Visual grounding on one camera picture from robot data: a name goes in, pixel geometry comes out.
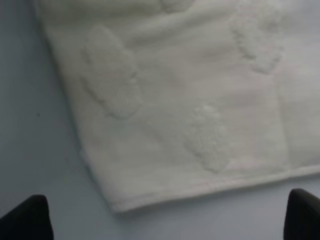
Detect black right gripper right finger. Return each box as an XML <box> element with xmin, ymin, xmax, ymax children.
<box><xmin>283</xmin><ymin>188</ymin><xmax>320</xmax><ymax>240</ymax></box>

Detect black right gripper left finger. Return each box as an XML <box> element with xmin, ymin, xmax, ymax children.
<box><xmin>0</xmin><ymin>195</ymin><xmax>54</xmax><ymax>240</ymax></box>

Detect cream white towel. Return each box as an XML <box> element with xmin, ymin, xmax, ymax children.
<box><xmin>34</xmin><ymin>0</ymin><xmax>320</xmax><ymax>212</ymax></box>

